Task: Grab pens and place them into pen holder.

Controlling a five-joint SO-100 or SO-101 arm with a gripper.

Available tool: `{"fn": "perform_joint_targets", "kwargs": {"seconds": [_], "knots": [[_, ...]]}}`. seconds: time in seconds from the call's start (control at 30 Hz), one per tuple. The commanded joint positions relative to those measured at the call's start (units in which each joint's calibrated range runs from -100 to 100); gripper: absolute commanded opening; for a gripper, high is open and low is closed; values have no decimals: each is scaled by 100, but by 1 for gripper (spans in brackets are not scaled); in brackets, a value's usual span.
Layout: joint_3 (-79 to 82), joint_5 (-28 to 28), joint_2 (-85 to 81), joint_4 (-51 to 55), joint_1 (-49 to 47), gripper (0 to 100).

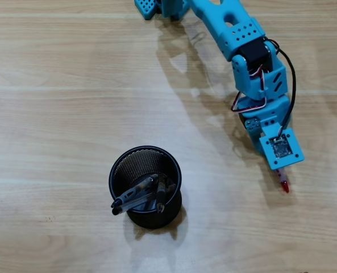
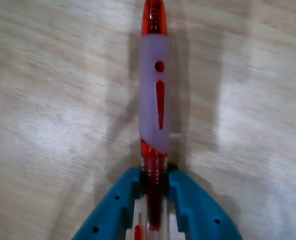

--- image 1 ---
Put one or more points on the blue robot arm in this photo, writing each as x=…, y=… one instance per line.
x=228, y=20

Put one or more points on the red retractable pen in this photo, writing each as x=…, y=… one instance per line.
x=284, y=183

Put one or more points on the clear stick pen black cap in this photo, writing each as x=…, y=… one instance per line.
x=128, y=207

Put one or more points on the black mesh pen holder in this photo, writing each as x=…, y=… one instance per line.
x=157, y=220

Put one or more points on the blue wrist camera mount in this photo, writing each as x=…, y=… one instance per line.
x=282, y=150

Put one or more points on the grey grip retractable pen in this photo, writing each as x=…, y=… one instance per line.
x=134, y=192

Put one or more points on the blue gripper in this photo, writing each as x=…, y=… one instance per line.
x=253, y=124

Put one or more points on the black retractable pen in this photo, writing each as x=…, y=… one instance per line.
x=160, y=199

